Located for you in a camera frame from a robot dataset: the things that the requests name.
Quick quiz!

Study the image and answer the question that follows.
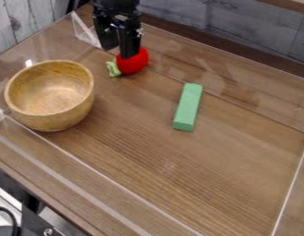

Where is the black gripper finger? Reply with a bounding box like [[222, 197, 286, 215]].
[[118, 18, 141, 59], [93, 15, 120, 51]]

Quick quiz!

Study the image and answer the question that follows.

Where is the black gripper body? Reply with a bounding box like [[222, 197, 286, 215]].
[[92, 0, 141, 31]]

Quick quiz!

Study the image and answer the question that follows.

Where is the red plush strawberry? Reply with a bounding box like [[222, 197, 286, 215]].
[[105, 47, 149, 77]]

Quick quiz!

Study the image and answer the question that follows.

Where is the wooden bowl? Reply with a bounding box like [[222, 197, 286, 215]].
[[5, 60, 94, 132]]

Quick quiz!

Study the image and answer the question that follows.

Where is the green rectangular block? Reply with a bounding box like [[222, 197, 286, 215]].
[[172, 83, 202, 132]]

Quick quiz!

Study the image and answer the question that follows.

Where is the clear acrylic table barrier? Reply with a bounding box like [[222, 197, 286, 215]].
[[0, 18, 304, 236]]

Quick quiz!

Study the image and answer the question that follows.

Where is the clear acrylic corner bracket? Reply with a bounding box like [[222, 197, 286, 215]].
[[72, 11, 102, 49]]

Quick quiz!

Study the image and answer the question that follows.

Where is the black cable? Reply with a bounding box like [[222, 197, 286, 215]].
[[0, 206, 20, 236]]

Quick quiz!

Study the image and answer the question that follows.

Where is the black metal bracket with screw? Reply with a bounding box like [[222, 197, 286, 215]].
[[20, 206, 65, 236]]

